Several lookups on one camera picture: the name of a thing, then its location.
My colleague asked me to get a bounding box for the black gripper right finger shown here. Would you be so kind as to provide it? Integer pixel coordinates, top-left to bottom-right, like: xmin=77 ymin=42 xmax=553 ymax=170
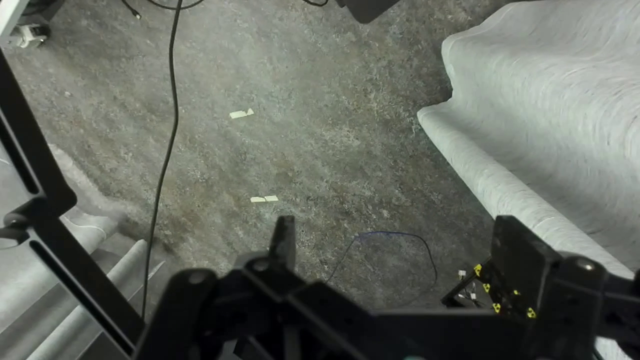
xmin=443 ymin=215 xmax=640 ymax=360

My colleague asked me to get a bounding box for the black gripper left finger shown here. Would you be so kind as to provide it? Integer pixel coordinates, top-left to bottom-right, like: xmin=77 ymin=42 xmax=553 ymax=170
xmin=134 ymin=215 xmax=316 ymax=360

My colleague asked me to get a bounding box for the grey textured fabric curtain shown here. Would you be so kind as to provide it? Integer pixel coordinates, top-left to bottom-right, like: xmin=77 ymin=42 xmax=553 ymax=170
xmin=416 ymin=0 xmax=640 ymax=360

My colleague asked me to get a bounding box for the grey folded fabric drape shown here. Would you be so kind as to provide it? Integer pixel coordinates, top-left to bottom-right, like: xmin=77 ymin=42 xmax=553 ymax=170
xmin=0 ymin=142 xmax=169 ymax=360

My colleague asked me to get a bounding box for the black floor object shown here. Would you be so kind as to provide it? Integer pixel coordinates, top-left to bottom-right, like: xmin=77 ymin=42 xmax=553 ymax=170
xmin=335 ymin=0 xmax=403 ymax=27

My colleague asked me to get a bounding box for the white caster foot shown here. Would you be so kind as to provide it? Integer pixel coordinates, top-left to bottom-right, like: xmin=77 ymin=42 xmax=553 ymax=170
xmin=10 ymin=22 xmax=52 ymax=50

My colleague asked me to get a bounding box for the thin blue wire loop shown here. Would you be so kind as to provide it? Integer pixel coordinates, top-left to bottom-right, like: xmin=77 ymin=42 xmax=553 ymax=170
xmin=326 ymin=228 xmax=441 ymax=296

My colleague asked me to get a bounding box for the long black floor cable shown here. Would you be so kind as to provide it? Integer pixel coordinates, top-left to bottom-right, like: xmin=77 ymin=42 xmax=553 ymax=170
xmin=118 ymin=0 xmax=207 ymax=321

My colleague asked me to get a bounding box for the black metal frame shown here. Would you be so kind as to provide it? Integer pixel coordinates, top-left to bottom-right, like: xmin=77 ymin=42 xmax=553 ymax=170
xmin=0 ymin=49 xmax=148 ymax=357

